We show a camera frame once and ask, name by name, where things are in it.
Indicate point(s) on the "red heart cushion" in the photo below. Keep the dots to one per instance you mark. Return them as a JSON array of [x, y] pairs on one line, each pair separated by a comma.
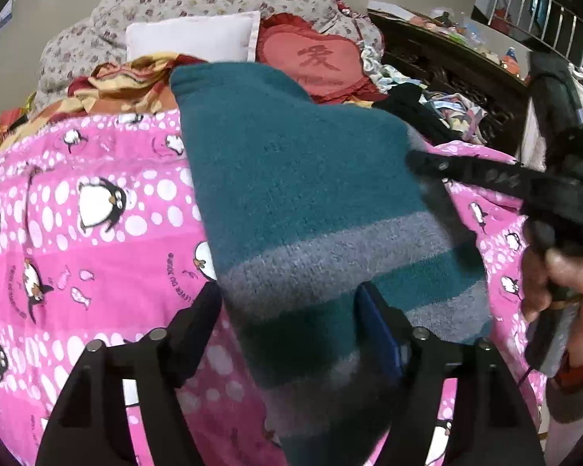
[[316, 60]]

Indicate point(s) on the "teal grey striped towel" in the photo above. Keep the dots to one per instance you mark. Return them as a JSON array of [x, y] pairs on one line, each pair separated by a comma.
[[296, 165]]

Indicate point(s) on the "pile of colourful clothes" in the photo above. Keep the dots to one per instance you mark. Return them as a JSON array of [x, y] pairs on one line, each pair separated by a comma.
[[459, 109]]

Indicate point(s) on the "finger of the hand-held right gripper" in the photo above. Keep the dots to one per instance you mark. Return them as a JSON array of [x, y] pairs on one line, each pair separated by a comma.
[[471, 172]]

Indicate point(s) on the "pink penguin print blanket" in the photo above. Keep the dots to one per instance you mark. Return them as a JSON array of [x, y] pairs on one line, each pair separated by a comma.
[[102, 272]]

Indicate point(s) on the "row of colourful trinkets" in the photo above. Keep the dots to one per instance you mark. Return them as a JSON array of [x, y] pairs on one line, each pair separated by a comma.
[[466, 31]]

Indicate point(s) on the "white pillow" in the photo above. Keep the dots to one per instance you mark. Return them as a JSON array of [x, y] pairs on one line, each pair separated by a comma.
[[189, 36]]

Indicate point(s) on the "yellow red patterned sheet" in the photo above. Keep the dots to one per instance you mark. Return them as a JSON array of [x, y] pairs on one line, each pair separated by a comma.
[[121, 80]]

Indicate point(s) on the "dark carved wooden headboard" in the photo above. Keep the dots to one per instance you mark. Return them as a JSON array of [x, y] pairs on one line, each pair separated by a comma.
[[447, 68]]

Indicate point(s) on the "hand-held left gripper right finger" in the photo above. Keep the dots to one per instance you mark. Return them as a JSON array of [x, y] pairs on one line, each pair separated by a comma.
[[376, 330]]

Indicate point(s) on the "metal railing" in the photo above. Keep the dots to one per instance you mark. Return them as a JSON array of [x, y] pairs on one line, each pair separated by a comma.
[[539, 7]]

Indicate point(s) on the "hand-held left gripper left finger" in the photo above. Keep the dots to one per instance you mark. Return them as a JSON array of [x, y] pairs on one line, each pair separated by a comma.
[[194, 323]]

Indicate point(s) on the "black cloth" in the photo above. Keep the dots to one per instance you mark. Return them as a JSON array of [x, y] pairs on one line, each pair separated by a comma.
[[413, 107]]

